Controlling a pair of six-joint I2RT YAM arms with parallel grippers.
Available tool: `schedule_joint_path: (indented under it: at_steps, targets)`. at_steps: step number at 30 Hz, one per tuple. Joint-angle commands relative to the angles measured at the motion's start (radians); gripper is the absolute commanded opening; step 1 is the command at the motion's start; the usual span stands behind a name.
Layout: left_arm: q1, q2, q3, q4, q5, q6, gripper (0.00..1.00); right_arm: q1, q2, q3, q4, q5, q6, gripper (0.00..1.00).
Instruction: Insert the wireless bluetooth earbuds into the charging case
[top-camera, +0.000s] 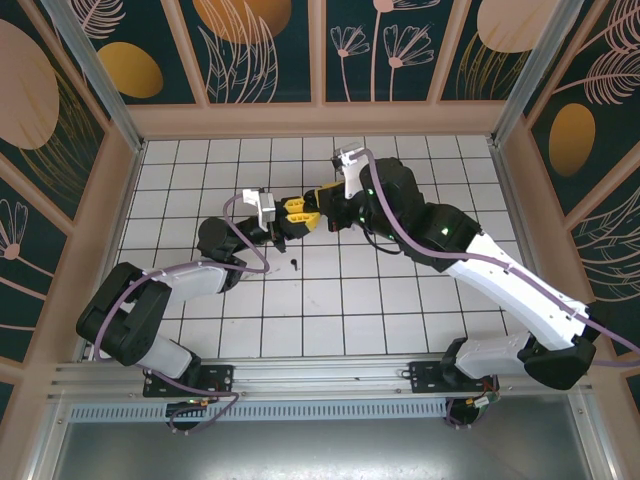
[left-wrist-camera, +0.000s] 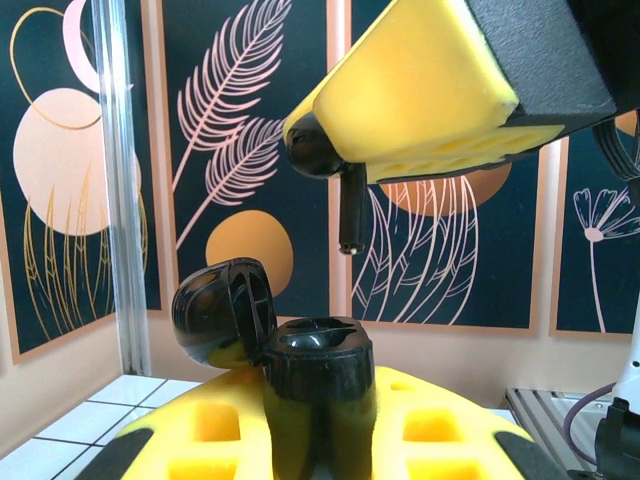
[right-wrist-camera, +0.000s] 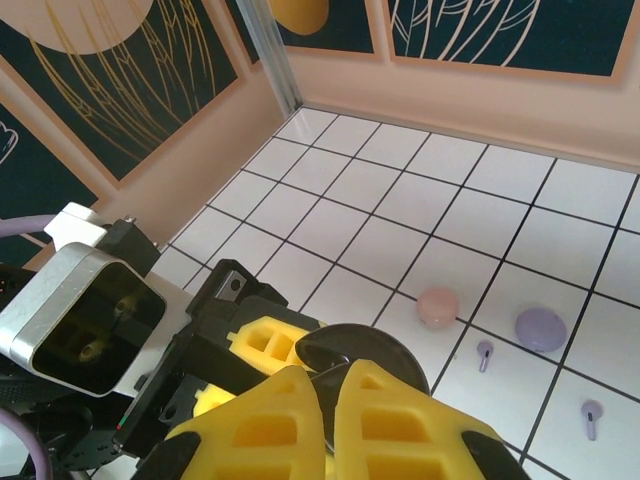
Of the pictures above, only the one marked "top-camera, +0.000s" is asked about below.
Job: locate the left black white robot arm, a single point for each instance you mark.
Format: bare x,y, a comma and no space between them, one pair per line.
200,285

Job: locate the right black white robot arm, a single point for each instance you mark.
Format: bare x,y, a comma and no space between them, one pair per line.
525,300

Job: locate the grey metal sheet panel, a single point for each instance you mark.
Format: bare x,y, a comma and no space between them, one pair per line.
320,450

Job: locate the small green circuit board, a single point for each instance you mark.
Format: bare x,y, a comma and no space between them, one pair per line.
487,401

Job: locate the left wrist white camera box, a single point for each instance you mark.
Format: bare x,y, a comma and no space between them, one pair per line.
265,210

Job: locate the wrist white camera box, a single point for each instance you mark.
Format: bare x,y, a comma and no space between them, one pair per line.
352,175
265,210

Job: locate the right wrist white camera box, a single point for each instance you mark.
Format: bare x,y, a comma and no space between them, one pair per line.
352,175

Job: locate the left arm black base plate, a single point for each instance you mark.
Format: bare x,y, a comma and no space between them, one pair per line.
220,377

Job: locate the aluminium mounting rail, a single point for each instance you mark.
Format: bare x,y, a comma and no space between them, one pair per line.
320,382

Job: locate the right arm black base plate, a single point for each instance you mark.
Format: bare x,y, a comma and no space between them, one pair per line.
425,377

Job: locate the aluminium corner post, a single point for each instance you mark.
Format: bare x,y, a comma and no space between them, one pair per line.
530,70
95,75

